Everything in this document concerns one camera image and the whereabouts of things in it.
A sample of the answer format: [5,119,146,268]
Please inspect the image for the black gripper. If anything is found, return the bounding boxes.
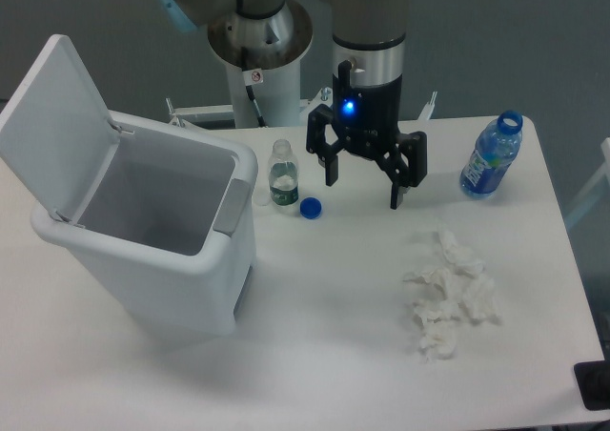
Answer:
[306,60,427,210]

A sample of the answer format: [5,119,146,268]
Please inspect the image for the white trash can lid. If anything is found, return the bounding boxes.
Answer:
[1,34,120,222]

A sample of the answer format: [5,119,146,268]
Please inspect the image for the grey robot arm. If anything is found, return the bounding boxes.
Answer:
[161,0,427,208]

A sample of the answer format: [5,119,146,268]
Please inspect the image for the blue bottle cap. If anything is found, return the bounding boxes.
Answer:
[299,196,322,219]

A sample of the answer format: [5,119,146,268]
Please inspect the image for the white trash can body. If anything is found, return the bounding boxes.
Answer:
[30,112,258,335]

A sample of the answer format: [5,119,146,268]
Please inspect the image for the clear green-label bottle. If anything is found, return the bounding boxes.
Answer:
[268,139,299,215]

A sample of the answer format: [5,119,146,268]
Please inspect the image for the blue plastic water bottle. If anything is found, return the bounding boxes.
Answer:
[459,110,523,199]

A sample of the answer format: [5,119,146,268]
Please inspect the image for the crumpled white tissue paper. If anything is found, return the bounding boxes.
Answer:
[402,222,502,362]

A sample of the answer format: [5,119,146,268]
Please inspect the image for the black device at edge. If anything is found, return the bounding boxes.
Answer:
[574,360,609,411]

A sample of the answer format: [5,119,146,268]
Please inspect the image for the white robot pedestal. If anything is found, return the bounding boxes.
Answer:
[164,0,439,130]

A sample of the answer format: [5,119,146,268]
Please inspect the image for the white frame at right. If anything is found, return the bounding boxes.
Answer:
[563,137,609,231]

